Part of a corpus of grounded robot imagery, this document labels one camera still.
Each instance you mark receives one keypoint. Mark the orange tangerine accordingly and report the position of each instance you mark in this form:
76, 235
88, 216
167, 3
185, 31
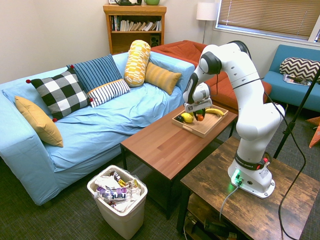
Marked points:
200, 117

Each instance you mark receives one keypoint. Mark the dark green lime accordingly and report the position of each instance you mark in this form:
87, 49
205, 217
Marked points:
199, 111

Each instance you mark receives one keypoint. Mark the light blue sofa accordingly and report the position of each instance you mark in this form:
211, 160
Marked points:
100, 130

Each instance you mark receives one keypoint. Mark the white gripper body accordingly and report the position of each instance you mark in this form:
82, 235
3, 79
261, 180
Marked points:
197, 105

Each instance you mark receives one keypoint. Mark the orange sofa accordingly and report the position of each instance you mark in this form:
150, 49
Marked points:
180, 48

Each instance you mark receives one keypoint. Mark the beige trash bin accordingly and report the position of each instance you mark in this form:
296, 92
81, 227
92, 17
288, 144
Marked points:
120, 222

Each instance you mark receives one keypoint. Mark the wooden window blinds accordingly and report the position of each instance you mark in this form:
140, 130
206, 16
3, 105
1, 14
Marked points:
262, 15

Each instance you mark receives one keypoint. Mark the black speaker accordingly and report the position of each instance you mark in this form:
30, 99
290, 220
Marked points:
155, 40

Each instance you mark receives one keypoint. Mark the white navy striped pillow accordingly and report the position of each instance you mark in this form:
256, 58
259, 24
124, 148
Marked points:
108, 92

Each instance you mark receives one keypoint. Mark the light wooden tray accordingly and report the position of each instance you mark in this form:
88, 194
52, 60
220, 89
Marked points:
207, 127

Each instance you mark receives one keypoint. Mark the white floor lamp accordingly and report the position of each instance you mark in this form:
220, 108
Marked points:
207, 11

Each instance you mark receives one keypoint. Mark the blue striped pillow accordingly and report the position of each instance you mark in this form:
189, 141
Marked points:
96, 71

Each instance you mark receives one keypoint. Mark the black white checkered pillow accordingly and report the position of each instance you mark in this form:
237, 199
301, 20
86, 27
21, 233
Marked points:
60, 93

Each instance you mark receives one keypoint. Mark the row of paperback books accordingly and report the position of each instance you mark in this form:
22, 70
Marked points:
136, 25

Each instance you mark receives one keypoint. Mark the wooden bookshelf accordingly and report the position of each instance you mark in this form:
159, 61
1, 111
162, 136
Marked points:
110, 37

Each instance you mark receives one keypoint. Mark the orange fabric object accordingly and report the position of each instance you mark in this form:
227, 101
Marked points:
315, 132

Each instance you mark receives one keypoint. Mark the green bowl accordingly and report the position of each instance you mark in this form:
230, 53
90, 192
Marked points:
152, 2

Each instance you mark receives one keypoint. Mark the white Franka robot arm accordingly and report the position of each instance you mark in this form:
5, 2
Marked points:
250, 112

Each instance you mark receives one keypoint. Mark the black white chevron pillow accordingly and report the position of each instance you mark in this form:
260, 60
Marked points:
300, 68

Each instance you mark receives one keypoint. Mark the magazine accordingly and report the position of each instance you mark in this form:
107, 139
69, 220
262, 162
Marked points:
296, 80

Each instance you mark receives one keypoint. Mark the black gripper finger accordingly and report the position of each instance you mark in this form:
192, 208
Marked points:
204, 113
194, 115

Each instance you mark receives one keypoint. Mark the yellow banana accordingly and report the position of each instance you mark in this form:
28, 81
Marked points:
215, 111

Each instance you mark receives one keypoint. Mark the black avocado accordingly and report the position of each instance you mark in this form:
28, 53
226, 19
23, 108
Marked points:
179, 118

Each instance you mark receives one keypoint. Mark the red-brown wooden coffee table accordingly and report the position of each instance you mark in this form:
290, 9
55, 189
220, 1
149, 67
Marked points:
162, 147

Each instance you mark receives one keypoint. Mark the yellow patterned bolster pillow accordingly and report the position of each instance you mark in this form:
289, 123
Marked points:
137, 63

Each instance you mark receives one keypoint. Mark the rustic dark wooden table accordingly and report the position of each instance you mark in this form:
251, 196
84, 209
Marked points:
250, 212

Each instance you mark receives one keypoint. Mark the black device under table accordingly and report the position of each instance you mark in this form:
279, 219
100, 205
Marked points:
212, 226

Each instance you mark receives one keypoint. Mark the striped mustard pillow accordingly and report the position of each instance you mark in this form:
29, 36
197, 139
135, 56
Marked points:
161, 77

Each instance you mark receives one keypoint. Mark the yellow lemon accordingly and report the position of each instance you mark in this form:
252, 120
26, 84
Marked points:
187, 117

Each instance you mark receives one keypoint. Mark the plain mustard pillow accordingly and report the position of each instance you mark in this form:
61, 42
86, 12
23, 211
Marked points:
37, 122

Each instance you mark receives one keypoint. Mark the clear plastic water bottle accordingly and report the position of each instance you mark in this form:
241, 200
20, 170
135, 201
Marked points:
112, 195

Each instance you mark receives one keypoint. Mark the teal sofa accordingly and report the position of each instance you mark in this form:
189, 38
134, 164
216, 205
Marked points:
287, 92

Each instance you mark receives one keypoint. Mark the crumpled white paper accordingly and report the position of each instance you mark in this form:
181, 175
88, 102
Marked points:
105, 180

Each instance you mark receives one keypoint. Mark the black camera stand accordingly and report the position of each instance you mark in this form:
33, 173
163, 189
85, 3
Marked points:
295, 117

